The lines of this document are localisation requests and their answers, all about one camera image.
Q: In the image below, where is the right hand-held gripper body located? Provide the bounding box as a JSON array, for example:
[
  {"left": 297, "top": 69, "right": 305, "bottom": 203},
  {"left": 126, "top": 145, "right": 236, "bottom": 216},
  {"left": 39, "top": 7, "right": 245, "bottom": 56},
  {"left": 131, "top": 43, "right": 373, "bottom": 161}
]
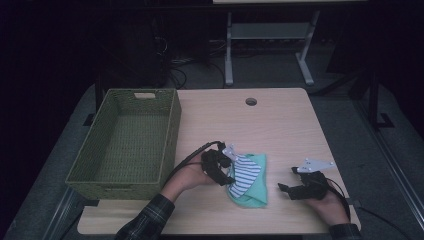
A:
[{"left": 291, "top": 157, "right": 337, "bottom": 201}]

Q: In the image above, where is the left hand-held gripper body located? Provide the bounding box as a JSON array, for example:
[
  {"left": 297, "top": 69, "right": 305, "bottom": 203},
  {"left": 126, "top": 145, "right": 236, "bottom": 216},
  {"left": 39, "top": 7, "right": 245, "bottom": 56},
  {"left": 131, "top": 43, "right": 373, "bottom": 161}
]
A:
[{"left": 200, "top": 143, "right": 240, "bottom": 183}]

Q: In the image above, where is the mint green striped garment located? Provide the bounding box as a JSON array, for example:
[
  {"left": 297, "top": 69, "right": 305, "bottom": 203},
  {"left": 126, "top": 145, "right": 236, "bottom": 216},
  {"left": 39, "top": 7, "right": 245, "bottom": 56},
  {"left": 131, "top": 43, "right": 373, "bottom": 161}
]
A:
[{"left": 225, "top": 153, "right": 269, "bottom": 209}]

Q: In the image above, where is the green woven basket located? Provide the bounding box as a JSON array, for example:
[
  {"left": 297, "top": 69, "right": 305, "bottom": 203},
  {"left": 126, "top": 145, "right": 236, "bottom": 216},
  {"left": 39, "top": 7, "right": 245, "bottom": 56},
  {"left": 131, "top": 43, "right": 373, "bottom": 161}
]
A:
[{"left": 65, "top": 87, "right": 183, "bottom": 201}]

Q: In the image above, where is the person's right hand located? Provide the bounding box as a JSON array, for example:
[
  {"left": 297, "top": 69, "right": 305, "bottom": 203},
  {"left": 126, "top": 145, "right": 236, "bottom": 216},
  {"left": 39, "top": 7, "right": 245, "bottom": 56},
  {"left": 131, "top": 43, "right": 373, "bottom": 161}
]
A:
[{"left": 301, "top": 186, "right": 351, "bottom": 228}]

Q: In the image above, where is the person's left hand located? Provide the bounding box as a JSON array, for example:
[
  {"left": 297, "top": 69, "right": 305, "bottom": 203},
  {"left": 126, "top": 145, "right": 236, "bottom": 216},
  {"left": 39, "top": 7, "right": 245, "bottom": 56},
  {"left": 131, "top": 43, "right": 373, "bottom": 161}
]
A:
[{"left": 160, "top": 159, "right": 218, "bottom": 204}]

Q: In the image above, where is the black metal stand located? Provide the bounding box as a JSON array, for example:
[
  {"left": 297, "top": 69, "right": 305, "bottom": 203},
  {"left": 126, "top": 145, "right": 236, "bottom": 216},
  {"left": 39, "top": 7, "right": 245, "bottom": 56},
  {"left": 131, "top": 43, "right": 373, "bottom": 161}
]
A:
[
  {"left": 82, "top": 73, "right": 105, "bottom": 128},
  {"left": 365, "top": 64, "right": 396, "bottom": 132}
]

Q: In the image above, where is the white metal rack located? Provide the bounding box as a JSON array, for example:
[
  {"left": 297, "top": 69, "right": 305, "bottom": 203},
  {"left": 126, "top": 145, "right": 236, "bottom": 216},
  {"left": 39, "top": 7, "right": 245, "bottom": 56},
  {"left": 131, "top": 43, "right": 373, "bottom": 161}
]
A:
[{"left": 212, "top": 0, "right": 368, "bottom": 87}]

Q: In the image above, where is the right hand-held gripper black cable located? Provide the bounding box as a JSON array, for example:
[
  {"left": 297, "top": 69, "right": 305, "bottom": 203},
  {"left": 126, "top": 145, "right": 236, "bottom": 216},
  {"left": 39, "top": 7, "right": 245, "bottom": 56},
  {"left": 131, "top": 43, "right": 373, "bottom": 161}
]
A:
[{"left": 324, "top": 178, "right": 352, "bottom": 223}]

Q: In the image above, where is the black floor cable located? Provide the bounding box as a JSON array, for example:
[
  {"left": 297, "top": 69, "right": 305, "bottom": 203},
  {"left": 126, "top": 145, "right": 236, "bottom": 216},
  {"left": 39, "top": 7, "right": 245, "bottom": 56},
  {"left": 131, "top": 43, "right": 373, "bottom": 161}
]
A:
[{"left": 358, "top": 206, "right": 415, "bottom": 240}]

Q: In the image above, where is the aluminium floor rail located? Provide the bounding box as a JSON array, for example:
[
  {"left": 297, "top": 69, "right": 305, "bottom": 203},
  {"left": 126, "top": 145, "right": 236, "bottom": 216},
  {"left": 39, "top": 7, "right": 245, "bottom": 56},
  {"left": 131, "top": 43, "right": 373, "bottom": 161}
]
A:
[
  {"left": 42, "top": 186, "right": 85, "bottom": 240},
  {"left": 352, "top": 98, "right": 424, "bottom": 232}
]

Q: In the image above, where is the bundle of black cables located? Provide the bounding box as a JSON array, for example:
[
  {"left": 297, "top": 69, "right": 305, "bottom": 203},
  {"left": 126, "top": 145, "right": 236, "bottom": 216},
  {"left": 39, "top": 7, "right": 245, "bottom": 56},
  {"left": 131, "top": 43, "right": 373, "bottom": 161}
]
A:
[{"left": 152, "top": 34, "right": 228, "bottom": 90}]

